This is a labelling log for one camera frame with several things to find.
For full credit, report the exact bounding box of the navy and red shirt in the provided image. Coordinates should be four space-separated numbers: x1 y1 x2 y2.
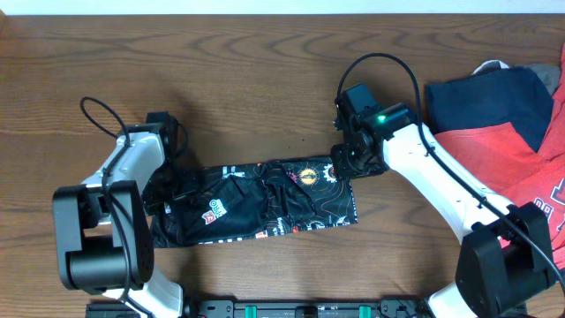
425 67 554 151

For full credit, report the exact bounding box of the black orange patterned jersey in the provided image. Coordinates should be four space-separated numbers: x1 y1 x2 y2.
150 156 358 248

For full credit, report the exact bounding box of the red printed shirt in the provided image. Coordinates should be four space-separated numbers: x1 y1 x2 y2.
433 60 564 269

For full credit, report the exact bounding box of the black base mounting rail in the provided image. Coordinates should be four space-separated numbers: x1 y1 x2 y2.
85 299 438 318

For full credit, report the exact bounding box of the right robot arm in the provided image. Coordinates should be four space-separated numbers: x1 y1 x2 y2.
331 103 564 317

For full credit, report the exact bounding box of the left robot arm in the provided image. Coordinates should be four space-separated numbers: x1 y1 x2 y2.
52 119 197 317

